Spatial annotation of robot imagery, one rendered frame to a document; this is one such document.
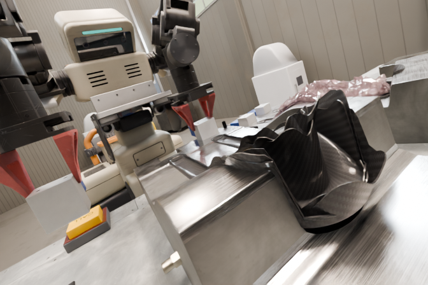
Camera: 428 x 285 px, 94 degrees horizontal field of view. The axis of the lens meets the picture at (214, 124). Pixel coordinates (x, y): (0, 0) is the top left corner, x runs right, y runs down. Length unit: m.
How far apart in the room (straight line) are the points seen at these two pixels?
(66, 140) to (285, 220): 0.27
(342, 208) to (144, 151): 0.70
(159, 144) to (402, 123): 0.71
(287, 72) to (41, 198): 3.20
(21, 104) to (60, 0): 7.75
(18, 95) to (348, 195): 0.36
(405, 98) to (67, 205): 0.53
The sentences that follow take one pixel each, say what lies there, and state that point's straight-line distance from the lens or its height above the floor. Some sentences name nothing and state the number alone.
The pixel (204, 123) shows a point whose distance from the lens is 0.49.
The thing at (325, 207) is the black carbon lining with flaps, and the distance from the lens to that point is 0.19.
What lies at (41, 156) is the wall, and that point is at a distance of 5.94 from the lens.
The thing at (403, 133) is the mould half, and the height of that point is 0.82.
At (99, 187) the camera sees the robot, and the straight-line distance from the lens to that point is 1.06.
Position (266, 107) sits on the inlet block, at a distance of 0.73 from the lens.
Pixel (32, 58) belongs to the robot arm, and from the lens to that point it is 0.70.
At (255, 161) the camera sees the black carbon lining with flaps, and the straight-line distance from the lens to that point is 0.16.
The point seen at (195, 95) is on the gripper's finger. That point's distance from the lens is 0.47.
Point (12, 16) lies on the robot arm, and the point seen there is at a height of 1.16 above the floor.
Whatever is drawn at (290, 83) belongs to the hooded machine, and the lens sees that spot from 3.33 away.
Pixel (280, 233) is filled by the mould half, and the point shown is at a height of 0.89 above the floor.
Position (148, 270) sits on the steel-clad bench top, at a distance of 0.35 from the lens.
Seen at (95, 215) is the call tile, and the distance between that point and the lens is 0.52.
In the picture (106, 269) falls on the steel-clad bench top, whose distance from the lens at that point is 0.41.
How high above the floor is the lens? 1.01
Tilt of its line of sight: 11 degrees down
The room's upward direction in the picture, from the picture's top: 20 degrees counter-clockwise
